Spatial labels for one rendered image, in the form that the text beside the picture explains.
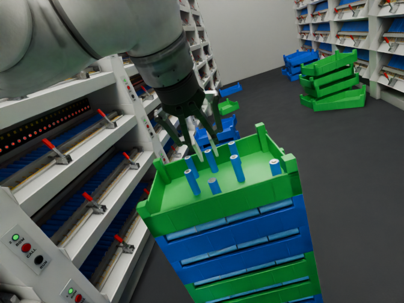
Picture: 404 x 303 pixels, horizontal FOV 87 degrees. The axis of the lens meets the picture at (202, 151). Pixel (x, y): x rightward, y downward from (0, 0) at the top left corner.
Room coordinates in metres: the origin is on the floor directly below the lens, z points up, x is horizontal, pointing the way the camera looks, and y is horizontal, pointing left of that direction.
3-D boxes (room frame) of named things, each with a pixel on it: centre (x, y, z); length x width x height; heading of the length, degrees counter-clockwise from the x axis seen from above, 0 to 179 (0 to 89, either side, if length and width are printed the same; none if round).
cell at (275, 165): (0.33, -0.12, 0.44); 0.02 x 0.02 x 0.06
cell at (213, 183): (0.35, 0.00, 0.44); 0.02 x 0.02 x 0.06
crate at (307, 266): (0.42, -0.01, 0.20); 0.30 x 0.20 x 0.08; 83
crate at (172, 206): (0.42, -0.01, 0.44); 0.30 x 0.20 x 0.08; 83
